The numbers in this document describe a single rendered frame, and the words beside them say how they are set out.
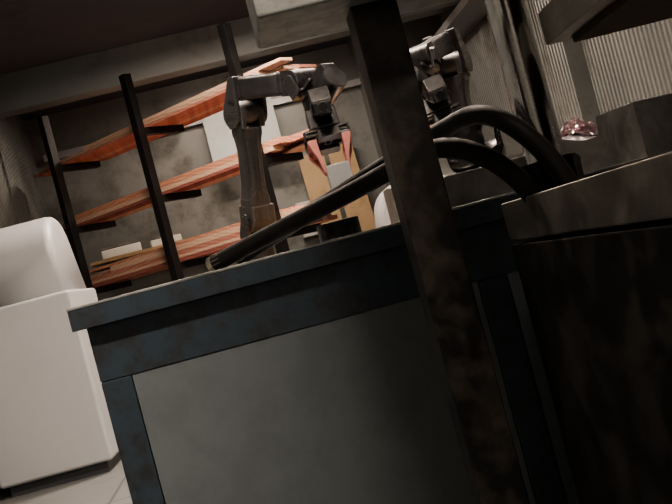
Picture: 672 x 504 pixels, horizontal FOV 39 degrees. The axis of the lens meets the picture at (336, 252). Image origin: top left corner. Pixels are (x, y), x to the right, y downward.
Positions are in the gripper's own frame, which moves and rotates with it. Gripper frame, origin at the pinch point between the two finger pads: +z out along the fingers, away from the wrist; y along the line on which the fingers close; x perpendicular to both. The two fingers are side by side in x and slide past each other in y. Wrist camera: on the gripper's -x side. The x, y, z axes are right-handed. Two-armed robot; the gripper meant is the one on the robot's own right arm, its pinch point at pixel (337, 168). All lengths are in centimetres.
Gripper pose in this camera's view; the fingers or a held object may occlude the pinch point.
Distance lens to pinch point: 202.6
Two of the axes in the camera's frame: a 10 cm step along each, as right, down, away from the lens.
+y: 9.6, -2.5, 0.8
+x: 0.6, 4.9, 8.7
